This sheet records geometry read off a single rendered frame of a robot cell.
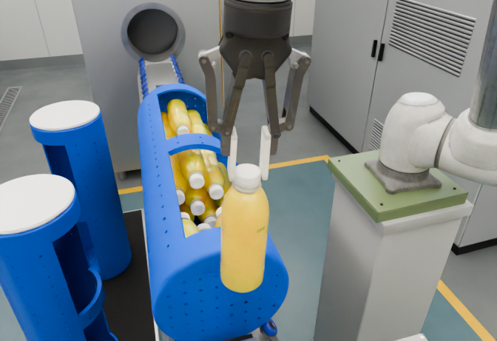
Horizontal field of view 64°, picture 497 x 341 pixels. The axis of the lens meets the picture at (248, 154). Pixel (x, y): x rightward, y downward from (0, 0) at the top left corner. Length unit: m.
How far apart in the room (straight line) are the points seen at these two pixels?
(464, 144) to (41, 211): 1.17
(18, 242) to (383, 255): 1.06
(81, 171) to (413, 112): 1.32
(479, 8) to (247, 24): 1.97
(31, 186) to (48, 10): 4.53
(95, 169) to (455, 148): 1.40
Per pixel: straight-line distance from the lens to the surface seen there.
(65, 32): 5.84
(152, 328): 2.01
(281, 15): 0.44
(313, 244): 2.56
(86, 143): 1.78
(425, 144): 1.21
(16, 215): 1.30
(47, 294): 1.41
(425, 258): 1.46
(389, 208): 1.21
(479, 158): 1.17
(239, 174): 0.54
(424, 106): 1.21
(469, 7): 2.38
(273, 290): 0.87
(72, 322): 1.52
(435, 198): 1.30
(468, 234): 2.66
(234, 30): 0.44
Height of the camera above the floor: 1.76
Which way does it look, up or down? 32 degrees down
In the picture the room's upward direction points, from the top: straight up
